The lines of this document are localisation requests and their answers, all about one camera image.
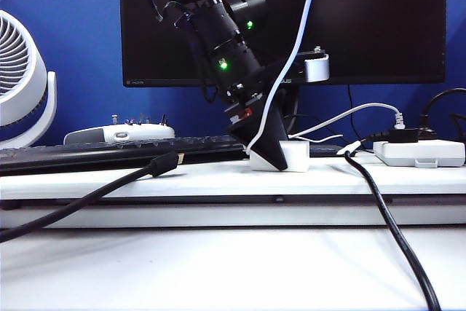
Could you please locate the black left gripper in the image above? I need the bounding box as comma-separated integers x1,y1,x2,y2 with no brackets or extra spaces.
224,69,289,173

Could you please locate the white 65W charger block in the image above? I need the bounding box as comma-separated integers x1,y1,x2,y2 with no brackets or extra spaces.
248,139,311,173

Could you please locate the white Type-C charging cable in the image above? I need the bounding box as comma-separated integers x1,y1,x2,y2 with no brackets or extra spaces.
242,0,346,156

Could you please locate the black monitor stand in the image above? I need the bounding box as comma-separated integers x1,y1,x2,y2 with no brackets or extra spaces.
278,84,345,159

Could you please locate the white raised desk shelf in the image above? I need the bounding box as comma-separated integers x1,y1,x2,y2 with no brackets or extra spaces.
0,150,466,230

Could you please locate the white grey remote controller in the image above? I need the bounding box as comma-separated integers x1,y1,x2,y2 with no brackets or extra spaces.
63,113,178,146

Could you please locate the black plug adapter block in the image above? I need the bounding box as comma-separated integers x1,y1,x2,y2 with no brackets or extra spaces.
390,127,420,144

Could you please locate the white power strip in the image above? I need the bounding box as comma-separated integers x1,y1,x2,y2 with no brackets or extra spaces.
373,138,466,169

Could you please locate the black ASUS monitor screen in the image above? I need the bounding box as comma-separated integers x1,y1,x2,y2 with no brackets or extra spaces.
119,0,448,89

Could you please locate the black computer keyboard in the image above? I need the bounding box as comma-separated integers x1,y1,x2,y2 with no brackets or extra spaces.
0,135,248,177

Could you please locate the blue cubicle partition panel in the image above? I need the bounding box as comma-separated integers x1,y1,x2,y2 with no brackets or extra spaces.
0,0,466,148

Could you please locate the white desk fan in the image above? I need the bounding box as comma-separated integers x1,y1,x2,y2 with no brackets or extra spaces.
0,9,58,150

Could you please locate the small white cable connector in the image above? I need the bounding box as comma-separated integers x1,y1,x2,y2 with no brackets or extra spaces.
336,139,363,157

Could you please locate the thin black monitor cable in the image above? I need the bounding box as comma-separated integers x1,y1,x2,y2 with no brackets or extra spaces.
347,84,362,143

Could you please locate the black HDMI cable gold tip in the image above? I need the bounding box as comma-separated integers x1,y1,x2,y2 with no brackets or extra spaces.
0,151,186,245

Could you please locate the white cable with ribbed plug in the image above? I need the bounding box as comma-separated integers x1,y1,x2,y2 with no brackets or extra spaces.
289,102,406,141

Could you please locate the thick black power cable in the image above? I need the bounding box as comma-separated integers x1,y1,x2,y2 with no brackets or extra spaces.
344,132,443,311

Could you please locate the black looped power cord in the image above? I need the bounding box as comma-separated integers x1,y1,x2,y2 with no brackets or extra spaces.
418,87,466,141

